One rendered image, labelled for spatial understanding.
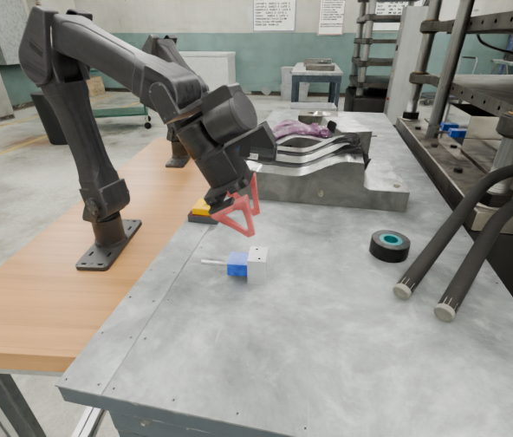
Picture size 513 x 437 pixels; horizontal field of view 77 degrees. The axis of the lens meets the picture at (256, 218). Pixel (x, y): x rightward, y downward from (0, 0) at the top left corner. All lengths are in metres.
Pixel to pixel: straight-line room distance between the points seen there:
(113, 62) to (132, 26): 8.52
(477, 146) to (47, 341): 1.48
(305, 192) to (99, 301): 0.58
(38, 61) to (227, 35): 7.71
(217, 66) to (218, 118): 7.04
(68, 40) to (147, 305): 0.45
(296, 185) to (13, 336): 0.69
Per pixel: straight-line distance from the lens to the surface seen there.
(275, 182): 0.92
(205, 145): 0.52
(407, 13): 5.19
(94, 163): 0.71
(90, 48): 0.62
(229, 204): 0.51
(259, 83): 8.23
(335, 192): 0.92
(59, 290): 0.73
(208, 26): 8.43
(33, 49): 0.69
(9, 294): 0.77
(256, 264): 0.61
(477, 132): 1.53
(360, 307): 0.62
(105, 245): 0.79
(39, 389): 1.68
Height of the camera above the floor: 1.22
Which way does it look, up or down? 29 degrees down
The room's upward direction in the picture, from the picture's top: straight up
